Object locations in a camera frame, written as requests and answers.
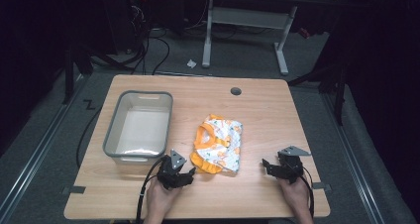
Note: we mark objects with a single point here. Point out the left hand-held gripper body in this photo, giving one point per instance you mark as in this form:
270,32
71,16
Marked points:
171,171

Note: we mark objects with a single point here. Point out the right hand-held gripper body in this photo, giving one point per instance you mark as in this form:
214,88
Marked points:
290,166

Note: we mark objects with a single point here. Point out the person's left hand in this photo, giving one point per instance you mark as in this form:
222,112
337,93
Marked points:
160,201

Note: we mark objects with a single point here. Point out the person's right hand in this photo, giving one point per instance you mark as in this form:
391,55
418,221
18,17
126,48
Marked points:
297,197

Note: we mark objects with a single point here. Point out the black tape strip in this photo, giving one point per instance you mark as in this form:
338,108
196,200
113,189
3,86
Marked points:
75,189
322,186

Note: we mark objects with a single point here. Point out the orange white printed garment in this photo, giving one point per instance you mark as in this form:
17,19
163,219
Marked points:
219,146

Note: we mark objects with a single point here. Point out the white plastic bin grey rim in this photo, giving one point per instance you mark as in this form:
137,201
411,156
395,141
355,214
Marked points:
142,128

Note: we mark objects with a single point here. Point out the black metal stand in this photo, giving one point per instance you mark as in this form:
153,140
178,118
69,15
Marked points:
71,72
338,91

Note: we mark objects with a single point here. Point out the crumpled white paper scrap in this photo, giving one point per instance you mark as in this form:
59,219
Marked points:
191,63

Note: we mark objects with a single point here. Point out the small red object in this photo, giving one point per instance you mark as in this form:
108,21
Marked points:
304,33

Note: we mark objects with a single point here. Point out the metal floor rail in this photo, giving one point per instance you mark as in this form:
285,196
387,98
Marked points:
36,154
350,151

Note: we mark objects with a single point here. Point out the white frame wooden desk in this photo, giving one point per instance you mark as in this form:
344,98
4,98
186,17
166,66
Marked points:
251,17

